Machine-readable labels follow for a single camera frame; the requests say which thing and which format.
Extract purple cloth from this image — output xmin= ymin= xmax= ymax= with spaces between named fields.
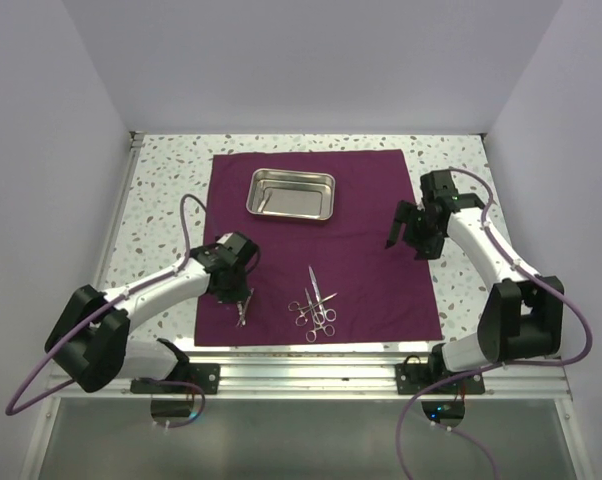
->
xmin=194 ymin=150 xmax=442 ymax=347

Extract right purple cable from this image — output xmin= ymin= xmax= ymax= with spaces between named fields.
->
xmin=395 ymin=168 xmax=593 ymax=480

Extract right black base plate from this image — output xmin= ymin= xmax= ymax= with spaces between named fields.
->
xmin=394 ymin=353 xmax=486 ymax=395

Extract steel hemostat forceps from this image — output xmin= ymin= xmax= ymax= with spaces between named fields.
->
xmin=306 ymin=297 xmax=336 ymax=343
xmin=288 ymin=289 xmax=313 ymax=327

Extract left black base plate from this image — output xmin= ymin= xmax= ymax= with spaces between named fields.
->
xmin=130 ymin=363 xmax=221 ymax=395

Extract purple cable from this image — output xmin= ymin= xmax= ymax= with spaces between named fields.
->
xmin=4 ymin=194 xmax=227 ymax=429
xmin=395 ymin=168 xmax=593 ymax=480

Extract aluminium frame rail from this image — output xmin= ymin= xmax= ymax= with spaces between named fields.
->
xmin=18 ymin=130 xmax=595 ymax=480

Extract steel surgical scissors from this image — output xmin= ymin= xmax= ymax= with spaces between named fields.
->
xmin=308 ymin=266 xmax=336 ymax=322

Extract steel instrument tray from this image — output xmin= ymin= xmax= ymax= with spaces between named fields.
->
xmin=246 ymin=168 xmax=336 ymax=222

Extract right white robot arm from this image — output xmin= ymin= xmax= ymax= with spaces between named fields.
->
xmin=386 ymin=169 xmax=564 ymax=393

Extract steel forceps tweezers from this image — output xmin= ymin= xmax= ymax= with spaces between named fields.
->
xmin=236 ymin=298 xmax=251 ymax=327

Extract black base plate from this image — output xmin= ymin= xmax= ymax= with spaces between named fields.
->
xmin=130 ymin=363 xmax=221 ymax=395
xmin=394 ymin=353 xmax=486 ymax=395

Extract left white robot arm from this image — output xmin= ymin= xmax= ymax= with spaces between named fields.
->
xmin=44 ymin=232 xmax=260 ymax=393

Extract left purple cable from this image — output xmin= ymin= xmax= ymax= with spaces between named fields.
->
xmin=4 ymin=194 xmax=227 ymax=429

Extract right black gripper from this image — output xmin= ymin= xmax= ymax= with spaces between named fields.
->
xmin=386 ymin=200 xmax=445 ymax=261

